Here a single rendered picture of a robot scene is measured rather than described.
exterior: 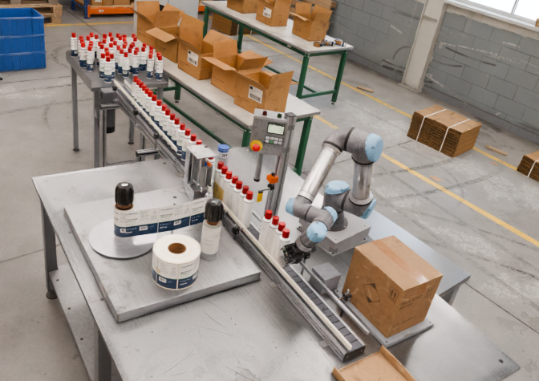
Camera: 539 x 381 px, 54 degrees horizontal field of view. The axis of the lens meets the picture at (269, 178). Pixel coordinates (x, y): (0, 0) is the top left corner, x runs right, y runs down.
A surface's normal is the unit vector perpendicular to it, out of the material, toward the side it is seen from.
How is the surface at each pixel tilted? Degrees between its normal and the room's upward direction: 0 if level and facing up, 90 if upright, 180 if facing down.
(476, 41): 90
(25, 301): 0
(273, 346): 0
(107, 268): 0
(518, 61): 90
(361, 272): 90
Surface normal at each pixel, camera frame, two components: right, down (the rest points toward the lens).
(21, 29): 0.62, 0.47
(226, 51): 0.66, 0.23
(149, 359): 0.15, -0.86
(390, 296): -0.83, 0.16
